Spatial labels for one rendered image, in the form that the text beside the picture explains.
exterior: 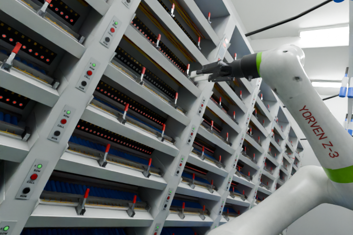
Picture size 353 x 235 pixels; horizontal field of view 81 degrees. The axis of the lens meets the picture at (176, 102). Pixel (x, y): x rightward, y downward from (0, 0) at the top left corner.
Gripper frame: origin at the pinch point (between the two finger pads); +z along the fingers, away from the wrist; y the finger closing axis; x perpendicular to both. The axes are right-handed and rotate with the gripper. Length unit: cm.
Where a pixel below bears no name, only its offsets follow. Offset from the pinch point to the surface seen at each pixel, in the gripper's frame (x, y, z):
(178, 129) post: -14.7, 29.8, 29.2
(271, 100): 71, 169, 13
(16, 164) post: -52, -40, 34
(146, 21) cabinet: 32.9, -14.0, 32.7
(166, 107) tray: -10.8, 7.7, 21.9
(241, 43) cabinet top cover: 69, 60, 9
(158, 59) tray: 6.8, -9.7, 18.5
